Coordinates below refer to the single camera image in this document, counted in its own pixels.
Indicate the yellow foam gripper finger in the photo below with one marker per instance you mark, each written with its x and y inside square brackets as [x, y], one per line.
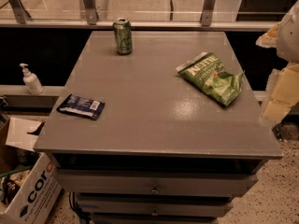
[269, 39]
[281, 94]

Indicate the green jalapeno chip bag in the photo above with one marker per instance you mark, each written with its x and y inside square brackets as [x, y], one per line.
[207, 73]

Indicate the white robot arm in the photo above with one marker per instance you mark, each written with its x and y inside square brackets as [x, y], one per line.
[288, 37]

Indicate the green soda can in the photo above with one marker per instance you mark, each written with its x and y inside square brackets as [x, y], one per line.
[123, 36]

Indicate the top cabinet drawer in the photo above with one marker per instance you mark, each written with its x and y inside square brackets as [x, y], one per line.
[148, 183]

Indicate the cabinet drawer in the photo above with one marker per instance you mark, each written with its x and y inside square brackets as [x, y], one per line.
[148, 183]
[154, 205]

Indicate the grey drawer cabinet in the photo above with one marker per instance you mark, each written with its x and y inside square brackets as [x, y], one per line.
[154, 120]

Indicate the blue snack packet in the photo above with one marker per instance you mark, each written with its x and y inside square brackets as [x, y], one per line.
[81, 107]

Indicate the middle cabinet drawer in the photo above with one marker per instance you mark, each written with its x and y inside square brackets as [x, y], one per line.
[154, 205]

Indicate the white pump dispenser bottle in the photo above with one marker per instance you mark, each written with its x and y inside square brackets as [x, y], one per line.
[31, 80]

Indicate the white cardboard box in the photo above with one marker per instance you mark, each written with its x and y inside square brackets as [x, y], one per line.
[39, 191]

